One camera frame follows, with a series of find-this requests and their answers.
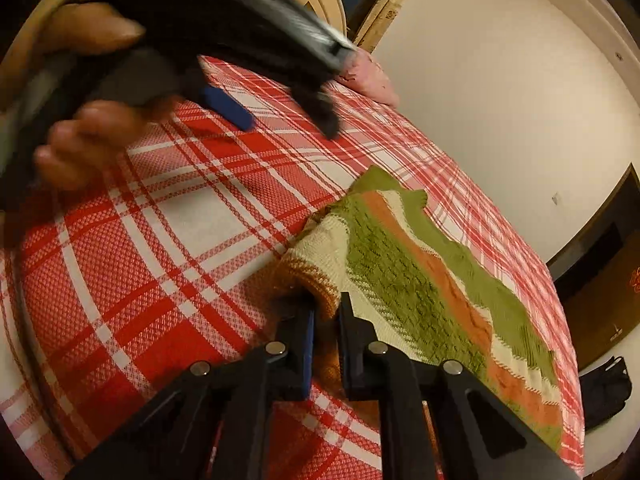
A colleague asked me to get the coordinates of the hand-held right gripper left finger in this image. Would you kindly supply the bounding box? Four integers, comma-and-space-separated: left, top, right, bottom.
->
65, 302, 317, 480

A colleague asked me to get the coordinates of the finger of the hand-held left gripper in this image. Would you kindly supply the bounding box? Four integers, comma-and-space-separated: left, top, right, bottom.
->
294, 84, 343, 142
197, 84, 257, 132

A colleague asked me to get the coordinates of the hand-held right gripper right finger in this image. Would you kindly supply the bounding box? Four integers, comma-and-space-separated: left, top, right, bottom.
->
339, 291, 583, 480

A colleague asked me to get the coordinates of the green striped knit sweater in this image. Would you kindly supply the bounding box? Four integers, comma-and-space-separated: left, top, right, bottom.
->
277, 165, 563, 453

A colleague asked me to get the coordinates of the person's left hand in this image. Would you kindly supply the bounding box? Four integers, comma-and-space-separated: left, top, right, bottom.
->
0, 2, 175, 192

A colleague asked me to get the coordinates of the pink pillow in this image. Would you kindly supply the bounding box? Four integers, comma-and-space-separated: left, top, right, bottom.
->
334, 52, 401, 109

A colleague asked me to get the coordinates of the cream floral curtain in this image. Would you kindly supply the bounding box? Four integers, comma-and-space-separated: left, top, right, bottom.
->
350, 0, 437, 54

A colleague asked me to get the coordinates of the red plaid bed sheet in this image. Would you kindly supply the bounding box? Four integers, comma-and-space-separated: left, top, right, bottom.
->
0, 55, 586, 480

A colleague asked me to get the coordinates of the black bag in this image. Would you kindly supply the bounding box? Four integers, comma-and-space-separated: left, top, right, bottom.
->
577, 356, 632, 432

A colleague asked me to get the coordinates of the brown wooden door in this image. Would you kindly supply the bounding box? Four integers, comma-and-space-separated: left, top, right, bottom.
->
546, 164, 640, 372

